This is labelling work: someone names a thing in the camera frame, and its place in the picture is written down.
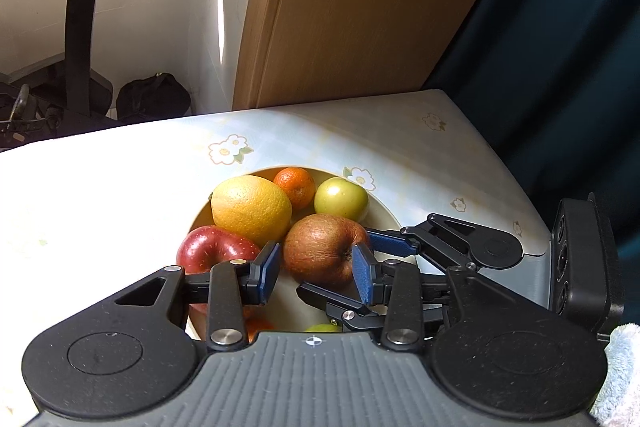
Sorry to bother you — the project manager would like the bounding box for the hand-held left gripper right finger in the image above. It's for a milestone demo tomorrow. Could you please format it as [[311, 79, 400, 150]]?
[[351, 243, 526, 352]]

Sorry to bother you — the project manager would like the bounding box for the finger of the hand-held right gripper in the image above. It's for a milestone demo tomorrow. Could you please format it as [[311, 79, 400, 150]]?
[[365, 213, 481, 272], [296, 283, 390, 333]]

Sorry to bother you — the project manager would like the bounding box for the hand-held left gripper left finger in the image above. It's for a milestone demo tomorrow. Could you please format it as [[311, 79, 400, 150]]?
[[115, 241, 282, 353]]

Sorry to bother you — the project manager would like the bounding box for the beige plate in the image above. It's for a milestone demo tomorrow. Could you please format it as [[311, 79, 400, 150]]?
[[185, 166, 418, 343]]

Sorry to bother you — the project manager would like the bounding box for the brownish red apple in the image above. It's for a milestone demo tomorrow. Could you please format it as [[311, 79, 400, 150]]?
[[283, 214, 372, 286]]

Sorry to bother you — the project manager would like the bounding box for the small tangerine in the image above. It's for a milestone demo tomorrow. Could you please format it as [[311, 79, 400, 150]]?
[[242, 307, 276, 343], [273, 167, 317, 211]]

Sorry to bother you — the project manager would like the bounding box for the large orange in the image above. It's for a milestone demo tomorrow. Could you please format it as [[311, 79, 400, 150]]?
[[210, 175, 293, 247]]

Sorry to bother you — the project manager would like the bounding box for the large green apple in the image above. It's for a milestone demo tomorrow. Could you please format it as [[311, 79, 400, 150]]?
[[314, 177, 370, 228]]

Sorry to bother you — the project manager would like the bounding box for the person's right forearm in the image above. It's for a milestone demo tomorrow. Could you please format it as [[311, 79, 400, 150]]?
[[591, 321, 640, 427]]

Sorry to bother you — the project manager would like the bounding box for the flowered checked tablecloth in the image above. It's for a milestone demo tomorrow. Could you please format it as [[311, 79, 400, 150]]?
[[0, 88, 556, 427]]

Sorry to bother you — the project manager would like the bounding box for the dark blue curtain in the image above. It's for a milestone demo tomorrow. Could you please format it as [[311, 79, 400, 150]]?
[[430, 0, 640, 258]]

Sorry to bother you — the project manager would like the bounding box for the black bag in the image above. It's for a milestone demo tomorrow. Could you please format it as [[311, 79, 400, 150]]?
[[116, 73, 193, 124]]

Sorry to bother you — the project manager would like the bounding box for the wooden door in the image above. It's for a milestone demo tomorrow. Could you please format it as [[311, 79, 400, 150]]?
[[232, 0, 531, 110]]

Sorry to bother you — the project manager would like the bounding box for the black exercise bike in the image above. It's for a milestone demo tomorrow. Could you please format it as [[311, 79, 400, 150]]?
[[0, 0, 181, 140]]

